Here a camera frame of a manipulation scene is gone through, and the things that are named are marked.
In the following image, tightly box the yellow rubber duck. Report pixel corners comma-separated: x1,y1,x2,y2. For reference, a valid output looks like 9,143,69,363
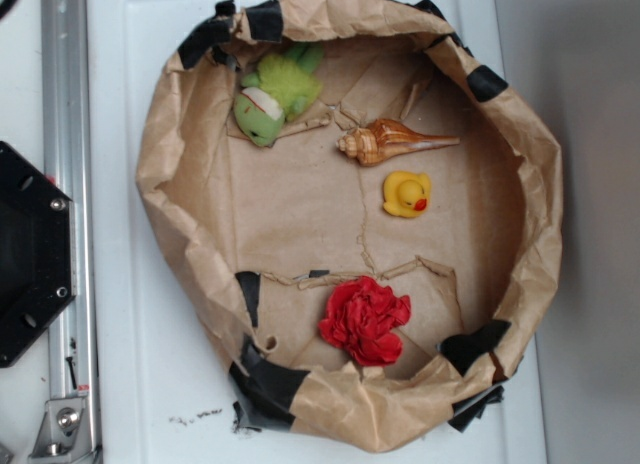
383,171,431,218

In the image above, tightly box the brown paper bag bin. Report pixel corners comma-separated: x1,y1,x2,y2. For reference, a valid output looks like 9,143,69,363
136,0,563,452

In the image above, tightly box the red crumpled paper ball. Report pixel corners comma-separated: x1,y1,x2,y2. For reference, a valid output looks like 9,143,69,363
318,276,412,367

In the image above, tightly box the brown striped conch shell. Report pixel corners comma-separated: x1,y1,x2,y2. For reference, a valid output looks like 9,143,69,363
336,119,461,167

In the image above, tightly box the green plush frog toy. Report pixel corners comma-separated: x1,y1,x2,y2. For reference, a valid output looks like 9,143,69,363
232,42,324,147

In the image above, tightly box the white plastic tray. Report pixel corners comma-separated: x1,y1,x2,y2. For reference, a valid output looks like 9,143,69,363
87,0,547,463

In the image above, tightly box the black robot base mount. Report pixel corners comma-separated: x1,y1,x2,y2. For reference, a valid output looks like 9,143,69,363
1,142,74,368

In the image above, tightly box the aluminium extrusion rail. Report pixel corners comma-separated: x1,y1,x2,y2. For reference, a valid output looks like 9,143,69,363
41,0,103,463

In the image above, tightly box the metal corner bracket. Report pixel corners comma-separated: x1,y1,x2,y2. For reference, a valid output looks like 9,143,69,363
28,397,92,463

